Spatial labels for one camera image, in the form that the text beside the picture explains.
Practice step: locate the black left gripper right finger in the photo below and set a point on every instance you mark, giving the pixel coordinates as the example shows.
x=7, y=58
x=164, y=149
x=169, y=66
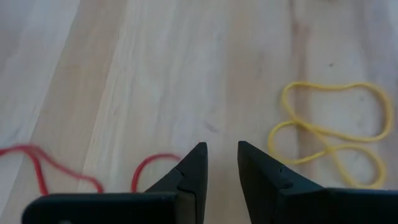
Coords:
x=267, y=193

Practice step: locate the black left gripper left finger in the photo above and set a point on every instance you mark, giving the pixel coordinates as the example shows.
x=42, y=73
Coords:
x=186, y=186

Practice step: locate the yellow rubber band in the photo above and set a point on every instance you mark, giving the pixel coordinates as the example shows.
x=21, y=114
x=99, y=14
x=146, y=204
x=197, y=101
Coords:
x=311, y=128

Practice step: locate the red rubber band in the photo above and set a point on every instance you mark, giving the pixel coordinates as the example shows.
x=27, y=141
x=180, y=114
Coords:
x=40, y=174

